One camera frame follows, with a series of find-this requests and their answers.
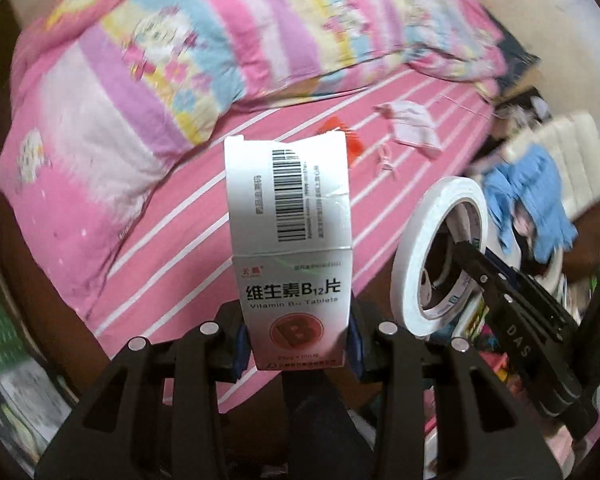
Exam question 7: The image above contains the white tape roll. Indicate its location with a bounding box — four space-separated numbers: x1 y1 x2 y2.
390 177 488 338

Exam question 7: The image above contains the red wrapper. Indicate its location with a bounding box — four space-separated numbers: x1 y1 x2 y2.
317 116 365 168

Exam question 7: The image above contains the white vitamin B12 box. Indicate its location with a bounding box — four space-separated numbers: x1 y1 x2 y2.
224 131 353 370

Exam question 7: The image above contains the blue garment on chair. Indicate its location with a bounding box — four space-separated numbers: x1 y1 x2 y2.
482 144 578 263

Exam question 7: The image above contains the pink striped bed sheet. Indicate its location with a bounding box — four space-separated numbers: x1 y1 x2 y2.
86 62 499 413

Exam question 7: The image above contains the cream leather office chair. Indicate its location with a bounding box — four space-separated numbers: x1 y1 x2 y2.
499 109 600 281

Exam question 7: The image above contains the crumpled white pink cloth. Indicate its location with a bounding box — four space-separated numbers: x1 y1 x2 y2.
375 100 442 159

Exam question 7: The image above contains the pink striped cartoon quilt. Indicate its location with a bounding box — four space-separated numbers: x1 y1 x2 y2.
0 0 507 315

